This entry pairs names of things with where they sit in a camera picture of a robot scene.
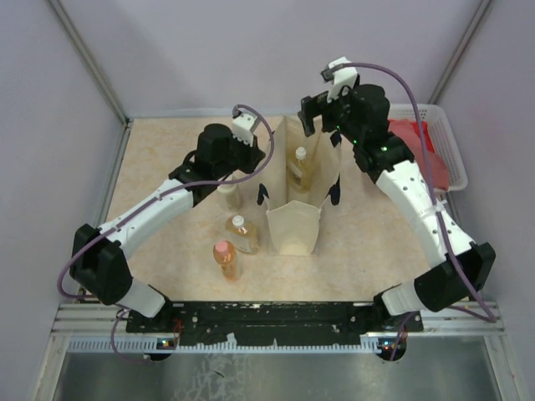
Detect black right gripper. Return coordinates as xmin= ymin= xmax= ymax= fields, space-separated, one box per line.
xmin=298 ymin=84 xmax=363 ymax=145

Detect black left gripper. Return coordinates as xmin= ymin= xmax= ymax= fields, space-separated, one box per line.
xmin=214 ymin=130 xmax=265 ymax=178

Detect white opaque lotion bottle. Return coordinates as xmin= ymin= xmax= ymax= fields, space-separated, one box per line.
xmin=217 ymin=175 xmax=242 ymax=211

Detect clear yellow bottle white cap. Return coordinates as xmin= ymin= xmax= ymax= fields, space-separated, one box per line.
xmin=287 ymin=146 xmax=314 ymax=193

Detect orange bottle pink cap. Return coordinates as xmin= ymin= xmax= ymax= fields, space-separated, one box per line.
xmin=213 ymin=241 xmax=241 ymax=281

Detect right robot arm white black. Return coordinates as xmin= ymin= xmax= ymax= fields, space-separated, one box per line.
xmin=298 ymin=84 xmax=496 ymax=331

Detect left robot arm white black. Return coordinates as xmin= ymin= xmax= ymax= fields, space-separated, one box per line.
xmin=68 ymin=115 xmax=268 ymax=332

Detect red and pink cloths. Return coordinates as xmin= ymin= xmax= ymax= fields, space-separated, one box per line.
xmin=390 ymin=119 xmax=450 ymax=191

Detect white perforated plastic basket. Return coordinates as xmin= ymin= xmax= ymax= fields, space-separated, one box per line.
xmin=389 ymin=104 xmax=468 ymax=191

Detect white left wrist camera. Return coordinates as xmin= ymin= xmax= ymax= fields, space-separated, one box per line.
xmin=231 ymin=109 xmax=258 ymax=147

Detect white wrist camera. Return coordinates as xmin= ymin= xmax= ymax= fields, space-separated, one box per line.
xmin=231 ymin=109 xmax=258 ymax=147
xmin=321 ymin=56 xmax=359 ymax=103

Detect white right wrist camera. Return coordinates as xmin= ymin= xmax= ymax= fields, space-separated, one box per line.
xmin=321 ymin=56 xmax=359 ymax=103

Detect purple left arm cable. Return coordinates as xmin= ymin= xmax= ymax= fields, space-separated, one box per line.
xmin=56 ymin=104 xmax=276 ymax=364

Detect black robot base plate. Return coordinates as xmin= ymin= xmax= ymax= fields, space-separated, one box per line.
xmin=126 ymin=302 xmax=423 ymax=351

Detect aluminium frame rail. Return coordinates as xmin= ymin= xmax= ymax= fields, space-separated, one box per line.
xmin=51 ymin=302 xmax=505 ymax=360

